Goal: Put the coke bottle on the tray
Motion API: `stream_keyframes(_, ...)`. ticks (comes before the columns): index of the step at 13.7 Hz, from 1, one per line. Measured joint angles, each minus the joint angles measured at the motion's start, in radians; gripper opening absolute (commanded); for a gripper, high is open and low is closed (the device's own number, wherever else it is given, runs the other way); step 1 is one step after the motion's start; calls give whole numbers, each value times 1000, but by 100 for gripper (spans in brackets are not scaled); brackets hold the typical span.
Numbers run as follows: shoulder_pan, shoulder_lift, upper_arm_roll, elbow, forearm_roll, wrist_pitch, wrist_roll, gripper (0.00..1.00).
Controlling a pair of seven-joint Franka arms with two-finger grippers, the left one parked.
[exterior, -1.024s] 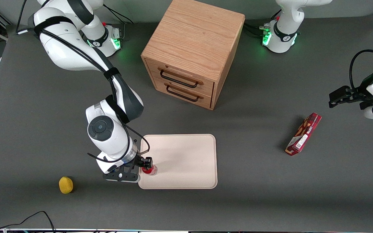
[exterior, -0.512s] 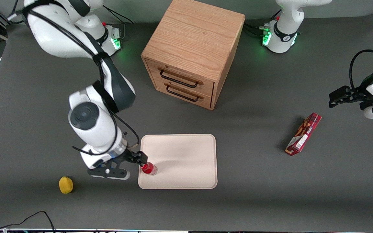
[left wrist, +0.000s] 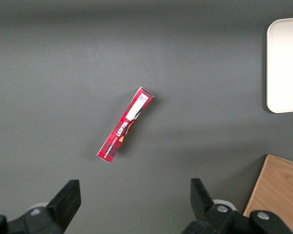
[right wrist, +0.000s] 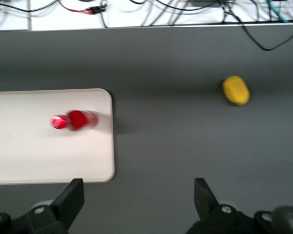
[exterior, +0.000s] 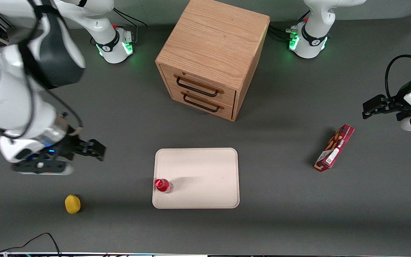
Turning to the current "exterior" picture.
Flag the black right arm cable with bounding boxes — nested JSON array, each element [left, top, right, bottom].
[[0, 0, 84, 140]]

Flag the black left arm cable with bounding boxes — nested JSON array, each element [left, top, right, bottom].
[[385, 54, 411, 99]]

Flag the beige plastic tray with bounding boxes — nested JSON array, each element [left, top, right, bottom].
[[152, 147, 240, 210]]

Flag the black wire drawer handle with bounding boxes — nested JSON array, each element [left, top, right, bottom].
[[181, 91, 225, 113], [174, 74, 225, 97]]

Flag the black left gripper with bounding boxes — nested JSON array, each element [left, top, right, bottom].
[[362, 94, 411, 122]]

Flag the red tartan cookie box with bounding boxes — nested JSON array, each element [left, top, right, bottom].
[[314, 124, 355, 173]]

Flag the black floor cable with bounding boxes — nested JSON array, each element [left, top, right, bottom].
[[0, 232, 62, 257]]

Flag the small red coke bottle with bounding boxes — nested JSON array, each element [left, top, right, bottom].
[[154, 178, 174, 194]]

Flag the yellow lemon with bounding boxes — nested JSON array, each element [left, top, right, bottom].
[[65, 194, 82, 215]]

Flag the black right base cables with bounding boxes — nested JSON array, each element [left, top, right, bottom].
[[112, 8, 148, 45]]

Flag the oak wooden drawer cabinet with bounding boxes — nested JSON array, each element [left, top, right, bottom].
[[155, 0, 271, 122]]

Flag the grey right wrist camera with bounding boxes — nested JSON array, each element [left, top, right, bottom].
[[11, 160, 75, 176]]

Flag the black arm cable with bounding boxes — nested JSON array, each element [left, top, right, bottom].
[[385, 54, 411, 99], [0, 0, 84, 140]]

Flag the black base cables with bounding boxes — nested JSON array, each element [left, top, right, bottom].
[[268, 10, 310, 42], [112, 8, 148, 45]]

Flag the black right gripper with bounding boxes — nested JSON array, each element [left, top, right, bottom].
[[44, 137, 107, 163]]

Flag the black left base cables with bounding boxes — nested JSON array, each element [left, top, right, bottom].
[[268, 10, 310, 42]]

